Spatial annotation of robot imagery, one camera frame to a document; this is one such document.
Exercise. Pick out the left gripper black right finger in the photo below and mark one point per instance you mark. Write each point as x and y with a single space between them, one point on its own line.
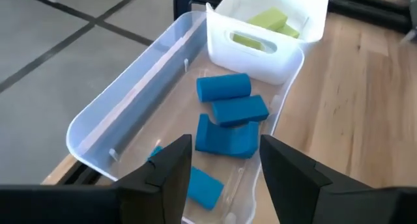
325 207

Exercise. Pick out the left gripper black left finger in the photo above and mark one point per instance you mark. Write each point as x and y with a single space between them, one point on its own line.
146 201

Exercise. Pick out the blue rectangular block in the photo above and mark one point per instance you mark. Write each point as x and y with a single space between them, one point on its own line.
205 188
241 110

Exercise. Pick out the blue arch block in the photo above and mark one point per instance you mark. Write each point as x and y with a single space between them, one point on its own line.
224 142

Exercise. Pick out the blue cylinder block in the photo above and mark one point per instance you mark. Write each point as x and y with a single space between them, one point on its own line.
223 87

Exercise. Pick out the green rectangular block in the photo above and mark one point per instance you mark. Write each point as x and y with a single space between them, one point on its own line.
288 31
267 19

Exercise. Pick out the green cube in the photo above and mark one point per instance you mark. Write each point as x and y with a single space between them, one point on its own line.
247 41

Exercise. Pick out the clear plastic bin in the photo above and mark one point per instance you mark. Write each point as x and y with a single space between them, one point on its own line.
107 120

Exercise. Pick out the white plastic bin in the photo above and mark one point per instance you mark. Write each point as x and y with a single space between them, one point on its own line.
247 64

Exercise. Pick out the black clamp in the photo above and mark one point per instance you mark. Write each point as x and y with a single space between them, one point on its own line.
180 1

